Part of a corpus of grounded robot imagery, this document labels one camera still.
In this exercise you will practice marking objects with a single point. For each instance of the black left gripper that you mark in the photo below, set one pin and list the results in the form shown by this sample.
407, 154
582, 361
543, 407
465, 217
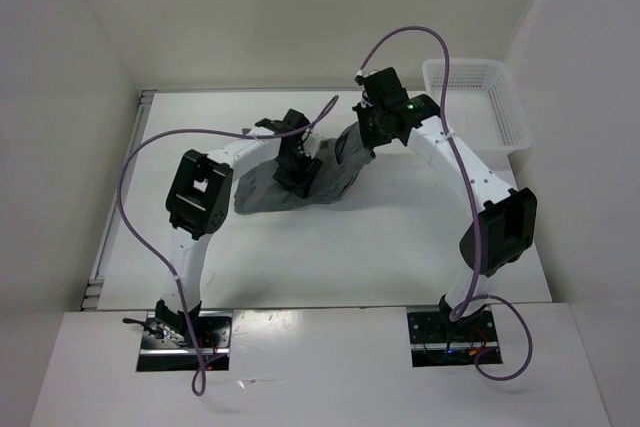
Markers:
301, 181

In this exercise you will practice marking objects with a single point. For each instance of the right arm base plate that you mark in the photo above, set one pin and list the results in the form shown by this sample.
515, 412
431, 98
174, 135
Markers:
433, 343

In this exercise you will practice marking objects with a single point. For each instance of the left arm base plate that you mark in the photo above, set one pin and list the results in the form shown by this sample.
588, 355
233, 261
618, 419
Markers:
161, 350

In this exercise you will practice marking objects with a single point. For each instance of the white plastic basket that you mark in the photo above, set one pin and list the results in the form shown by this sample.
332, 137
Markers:
482, 104

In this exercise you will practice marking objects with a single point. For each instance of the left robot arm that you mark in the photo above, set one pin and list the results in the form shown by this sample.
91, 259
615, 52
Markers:
198, 204

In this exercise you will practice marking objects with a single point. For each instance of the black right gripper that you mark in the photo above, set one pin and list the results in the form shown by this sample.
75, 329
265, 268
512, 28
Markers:
370, 140

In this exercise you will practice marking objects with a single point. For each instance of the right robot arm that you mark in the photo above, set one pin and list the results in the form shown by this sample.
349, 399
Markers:
502, 216

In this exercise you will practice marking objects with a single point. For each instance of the grey shorts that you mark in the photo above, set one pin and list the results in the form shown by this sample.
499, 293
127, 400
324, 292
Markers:
320, 171

